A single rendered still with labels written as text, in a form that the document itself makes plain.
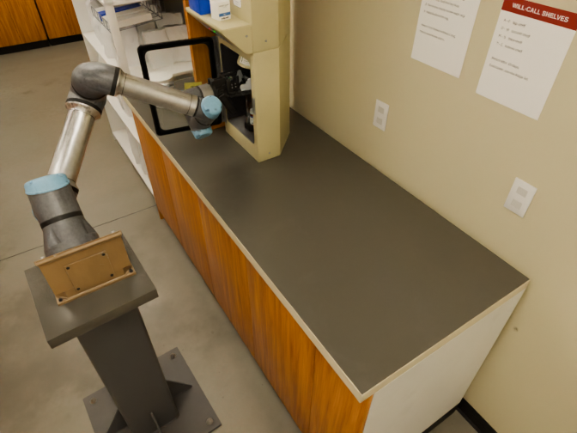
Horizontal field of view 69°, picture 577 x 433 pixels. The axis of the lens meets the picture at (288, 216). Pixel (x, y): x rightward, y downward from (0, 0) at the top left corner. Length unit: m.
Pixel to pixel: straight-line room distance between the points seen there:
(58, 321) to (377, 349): 0.91
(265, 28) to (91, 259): 0.97
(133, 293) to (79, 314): 0.16
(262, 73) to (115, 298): 0.95
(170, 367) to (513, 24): 2.00
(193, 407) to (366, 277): 1.15
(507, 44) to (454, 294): 0.73
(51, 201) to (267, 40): 0.90
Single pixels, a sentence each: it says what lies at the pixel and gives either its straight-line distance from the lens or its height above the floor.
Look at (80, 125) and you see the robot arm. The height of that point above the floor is 1.28.
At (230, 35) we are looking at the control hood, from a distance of 1.58.
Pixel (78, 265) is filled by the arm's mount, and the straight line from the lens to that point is 1.37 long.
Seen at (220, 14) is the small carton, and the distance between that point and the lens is 1.65.
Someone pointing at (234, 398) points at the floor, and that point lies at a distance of 2.20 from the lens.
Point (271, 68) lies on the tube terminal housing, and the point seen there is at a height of 1.34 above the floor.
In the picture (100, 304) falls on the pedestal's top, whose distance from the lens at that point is 1.41.
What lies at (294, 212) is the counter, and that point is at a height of 0.94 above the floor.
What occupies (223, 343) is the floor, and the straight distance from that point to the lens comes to 2.35.
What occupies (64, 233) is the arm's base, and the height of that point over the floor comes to 1.16.
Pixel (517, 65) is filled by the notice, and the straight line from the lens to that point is 1.39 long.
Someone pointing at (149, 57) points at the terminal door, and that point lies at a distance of 1.88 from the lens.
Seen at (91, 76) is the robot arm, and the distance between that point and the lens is 1.54.
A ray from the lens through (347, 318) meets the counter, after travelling 1.28.
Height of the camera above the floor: 1.97
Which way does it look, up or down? 41 degrees down
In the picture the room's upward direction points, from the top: straight up
